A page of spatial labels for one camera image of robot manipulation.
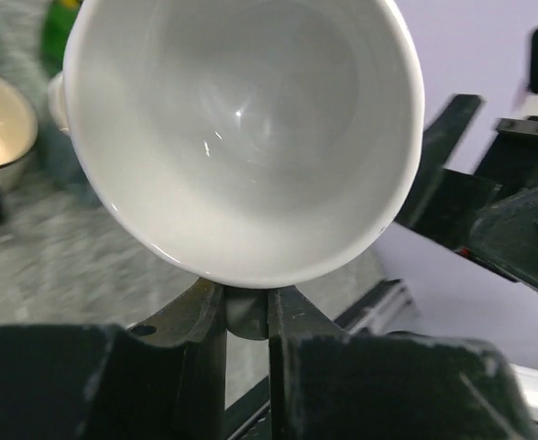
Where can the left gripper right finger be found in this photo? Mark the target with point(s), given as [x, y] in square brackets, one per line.
[312, 371]

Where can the green glass bottle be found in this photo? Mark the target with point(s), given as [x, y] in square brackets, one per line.
[56, 28]

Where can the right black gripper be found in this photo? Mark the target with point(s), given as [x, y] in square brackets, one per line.
[494, 212]

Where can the light blue mug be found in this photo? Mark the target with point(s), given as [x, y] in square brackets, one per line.
[256, 144]

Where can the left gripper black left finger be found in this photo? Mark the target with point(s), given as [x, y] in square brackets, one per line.
[193, 331]

